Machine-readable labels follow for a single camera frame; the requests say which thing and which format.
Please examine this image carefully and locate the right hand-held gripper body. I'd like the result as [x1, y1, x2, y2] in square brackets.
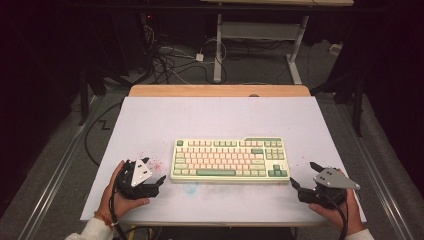
[297, 167, 361, 210]

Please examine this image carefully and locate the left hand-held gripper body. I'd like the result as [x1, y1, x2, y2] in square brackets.
[114, 159, 160, 200]

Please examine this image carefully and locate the cream green pink keyboard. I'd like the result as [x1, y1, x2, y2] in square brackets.
[170, 136, 291, 184]

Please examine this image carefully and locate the person's left hand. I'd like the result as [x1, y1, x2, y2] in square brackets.
[97, 160, 151, 224]

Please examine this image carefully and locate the person's right hand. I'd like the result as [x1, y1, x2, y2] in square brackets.
[308, 189, 366, 236]

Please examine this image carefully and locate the black stand leg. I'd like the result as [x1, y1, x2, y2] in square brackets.
[78, 66, 91, 127]
[352, 76, 365, 138]

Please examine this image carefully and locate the white board table cover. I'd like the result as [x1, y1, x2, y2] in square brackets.
[79, 95, 368, 224]

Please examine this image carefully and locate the wooden table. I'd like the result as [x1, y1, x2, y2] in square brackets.
[128, 84, 312, 98]

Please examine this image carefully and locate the metal floor rail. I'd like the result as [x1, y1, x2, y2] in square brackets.
[336, 103, 416, 240]
[14, 94, 104, 240]

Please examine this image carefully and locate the right hand-held gripper black cable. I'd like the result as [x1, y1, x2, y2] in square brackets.
[318, 190, 349, 240]

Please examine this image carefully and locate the hand-held gripper black cable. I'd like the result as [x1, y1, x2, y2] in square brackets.
[318, 190, 349, 240]
[108, 181, 129, 240]

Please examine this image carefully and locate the left hand-held gripper black cable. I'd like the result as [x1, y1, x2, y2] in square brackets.
[108, 181, 129, 240]

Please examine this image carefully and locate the red bracelet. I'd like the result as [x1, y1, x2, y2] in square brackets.
[93, 210, 114, 231]

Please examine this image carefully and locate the long black floor cable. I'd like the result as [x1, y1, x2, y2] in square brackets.
[83, 101, 123, 168]

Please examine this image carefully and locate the tangle of floor cables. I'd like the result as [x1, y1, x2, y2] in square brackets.
[141, 13, 231, 86]

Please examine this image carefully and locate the white metal desk frame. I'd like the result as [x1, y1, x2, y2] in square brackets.
[199, 0, 355, 85]

